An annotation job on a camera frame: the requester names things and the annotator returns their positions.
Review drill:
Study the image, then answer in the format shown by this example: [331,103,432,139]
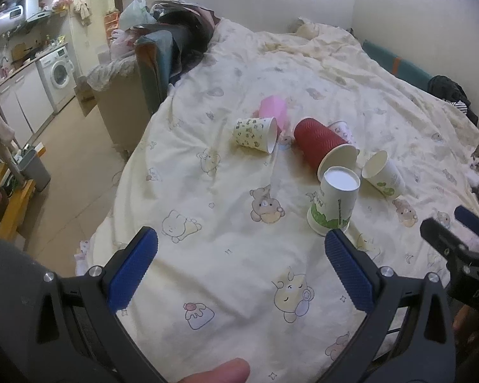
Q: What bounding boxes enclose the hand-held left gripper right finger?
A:
[323,228,458,383]

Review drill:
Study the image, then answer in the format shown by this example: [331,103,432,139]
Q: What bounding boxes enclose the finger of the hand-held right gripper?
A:
[419,218,479,274]
[454,206,479,244]

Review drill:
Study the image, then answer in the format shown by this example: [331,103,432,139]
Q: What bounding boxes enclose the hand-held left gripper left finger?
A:
[34,226,172,383]

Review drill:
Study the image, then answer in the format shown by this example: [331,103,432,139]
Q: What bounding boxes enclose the white cup with green print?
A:
[306,166,361,236]

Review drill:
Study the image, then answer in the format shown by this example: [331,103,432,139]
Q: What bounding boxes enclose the white cup with green leaves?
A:
[361,150,407,200]

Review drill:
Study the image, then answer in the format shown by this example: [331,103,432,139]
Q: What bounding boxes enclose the red ribbed paper cup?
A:
[293,117,361,181]

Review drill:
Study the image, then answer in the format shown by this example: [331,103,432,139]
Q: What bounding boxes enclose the white cup with pink print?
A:
[328,120,357,146]

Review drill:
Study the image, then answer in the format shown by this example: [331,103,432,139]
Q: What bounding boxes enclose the animal print paper cup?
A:
[233,116,279,154]

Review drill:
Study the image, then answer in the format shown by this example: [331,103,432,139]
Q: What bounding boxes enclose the pink plastic cup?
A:
[258,94,292,135]

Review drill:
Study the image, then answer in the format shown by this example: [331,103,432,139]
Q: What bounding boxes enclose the person's left hand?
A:
[175,358,251,383]

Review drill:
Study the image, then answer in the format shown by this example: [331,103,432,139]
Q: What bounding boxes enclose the yellow wooden table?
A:
[0,161,37,241]

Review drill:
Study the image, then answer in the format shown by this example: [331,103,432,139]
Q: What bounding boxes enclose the grey trash bin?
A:
[15,148,52,192]

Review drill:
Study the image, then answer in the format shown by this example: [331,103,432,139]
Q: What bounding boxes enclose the beige sofa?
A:
[88,56,154,157]

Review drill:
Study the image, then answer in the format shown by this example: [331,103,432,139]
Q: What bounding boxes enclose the cardboard box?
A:
[73,83,99,117]

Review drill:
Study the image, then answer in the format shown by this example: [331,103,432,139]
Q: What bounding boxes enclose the white kitchen cabinet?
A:
[0,63,56,146]

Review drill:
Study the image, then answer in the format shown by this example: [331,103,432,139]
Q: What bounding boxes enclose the white washing machine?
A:
[35,45,78,113]

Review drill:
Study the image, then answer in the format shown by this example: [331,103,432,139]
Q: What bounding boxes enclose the cream pillow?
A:
[291,18,356,39]

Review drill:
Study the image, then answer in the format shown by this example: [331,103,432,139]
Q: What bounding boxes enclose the orange drawer unit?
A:
[103,7,123,43]

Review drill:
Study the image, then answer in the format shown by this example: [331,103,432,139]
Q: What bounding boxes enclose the pile of dark clothes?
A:
[155,2,221,85]

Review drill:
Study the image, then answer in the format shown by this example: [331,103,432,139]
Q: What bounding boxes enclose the white plastic bag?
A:
[119,0,157,29]

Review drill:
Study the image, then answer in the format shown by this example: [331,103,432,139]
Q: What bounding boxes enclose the white water heater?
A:
[0,0,41,35]

